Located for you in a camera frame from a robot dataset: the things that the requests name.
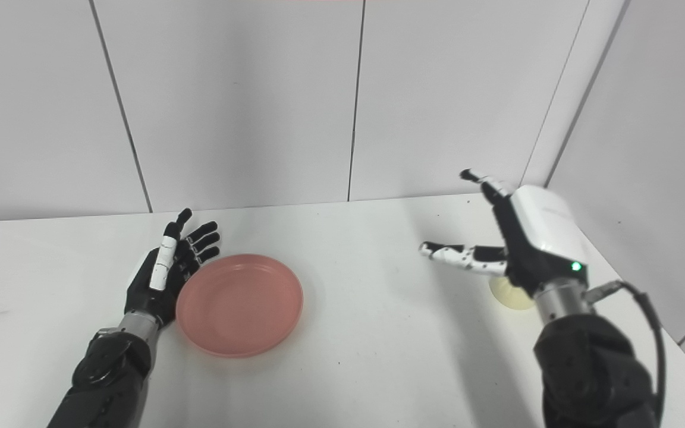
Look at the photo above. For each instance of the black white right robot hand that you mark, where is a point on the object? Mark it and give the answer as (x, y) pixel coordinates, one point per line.
(533, 238)

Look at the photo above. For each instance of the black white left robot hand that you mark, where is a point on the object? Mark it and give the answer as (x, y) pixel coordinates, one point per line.
(155, 285)

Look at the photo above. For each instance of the cream steamed bun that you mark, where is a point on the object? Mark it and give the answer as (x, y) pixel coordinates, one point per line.
(512, 297)

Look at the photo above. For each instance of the pink round plate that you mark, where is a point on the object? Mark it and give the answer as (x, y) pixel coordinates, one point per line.
(238, 306)

